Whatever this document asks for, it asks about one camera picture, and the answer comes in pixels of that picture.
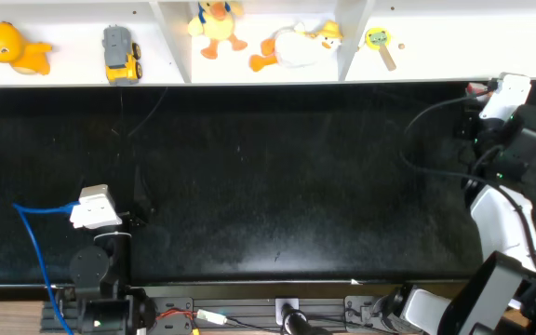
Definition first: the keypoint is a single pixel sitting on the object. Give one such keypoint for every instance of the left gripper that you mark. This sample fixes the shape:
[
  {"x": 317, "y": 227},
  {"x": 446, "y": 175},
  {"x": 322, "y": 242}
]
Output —
[{"x": 126, "y": 222}]

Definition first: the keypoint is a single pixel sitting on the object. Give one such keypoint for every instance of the yellow rubber duck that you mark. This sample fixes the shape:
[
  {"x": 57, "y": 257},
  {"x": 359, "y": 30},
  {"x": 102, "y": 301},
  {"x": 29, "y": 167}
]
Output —
[{"x": 3, "y": 44}]

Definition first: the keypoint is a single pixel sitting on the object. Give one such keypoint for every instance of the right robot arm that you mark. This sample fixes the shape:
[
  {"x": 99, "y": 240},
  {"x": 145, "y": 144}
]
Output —
[{"x": 500, "y": 223}]

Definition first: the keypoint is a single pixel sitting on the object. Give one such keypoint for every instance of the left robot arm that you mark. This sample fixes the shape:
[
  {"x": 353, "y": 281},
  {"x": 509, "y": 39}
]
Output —
[{"x": 89, "y": 267}]

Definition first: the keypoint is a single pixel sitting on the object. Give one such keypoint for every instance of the white shelf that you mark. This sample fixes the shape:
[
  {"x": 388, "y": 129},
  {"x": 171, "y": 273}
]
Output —
[{"x": 77, "y": 60}]

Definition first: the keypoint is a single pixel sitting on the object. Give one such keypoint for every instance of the grey and yellow toy truck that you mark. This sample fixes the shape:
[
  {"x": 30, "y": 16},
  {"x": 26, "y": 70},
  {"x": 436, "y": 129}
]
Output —
[{"x": 116, "y": 46}]

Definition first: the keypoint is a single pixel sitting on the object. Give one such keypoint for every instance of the yellow plush duck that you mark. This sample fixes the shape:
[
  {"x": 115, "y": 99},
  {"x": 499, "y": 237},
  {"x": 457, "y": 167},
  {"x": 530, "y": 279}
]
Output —
[{"x": 217, "y": 25}]

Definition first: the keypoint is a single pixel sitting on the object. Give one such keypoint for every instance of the white plush duck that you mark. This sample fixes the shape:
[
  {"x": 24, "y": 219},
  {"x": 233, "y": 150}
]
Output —
[{"x": 296, "y": 49}]

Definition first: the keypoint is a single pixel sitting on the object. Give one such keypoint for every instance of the yellow cat rattle drum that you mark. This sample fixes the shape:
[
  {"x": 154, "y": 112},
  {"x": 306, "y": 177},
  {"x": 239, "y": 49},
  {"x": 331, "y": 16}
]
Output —
[{"x": 379, "y": 38}]

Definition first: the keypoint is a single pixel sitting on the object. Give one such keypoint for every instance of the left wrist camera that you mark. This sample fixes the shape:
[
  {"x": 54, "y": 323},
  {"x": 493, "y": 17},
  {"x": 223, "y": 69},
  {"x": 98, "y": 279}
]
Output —
[{"x": 95, "y": 209}]

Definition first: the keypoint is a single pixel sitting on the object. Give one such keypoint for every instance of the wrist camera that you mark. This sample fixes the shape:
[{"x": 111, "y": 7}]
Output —
[
  {"x": 505, "y": 97},
  {"x": 95, "y": 209}
]

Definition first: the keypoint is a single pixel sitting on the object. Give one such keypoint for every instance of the mounting rail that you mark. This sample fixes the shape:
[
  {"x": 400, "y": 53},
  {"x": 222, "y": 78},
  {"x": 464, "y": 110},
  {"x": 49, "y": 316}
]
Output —
[{"x": 249, "y": 312}]

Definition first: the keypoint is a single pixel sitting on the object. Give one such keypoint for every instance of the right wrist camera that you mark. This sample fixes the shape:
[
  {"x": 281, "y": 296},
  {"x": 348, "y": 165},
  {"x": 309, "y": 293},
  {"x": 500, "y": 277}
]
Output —
[{"x": 505, "y": 97}]

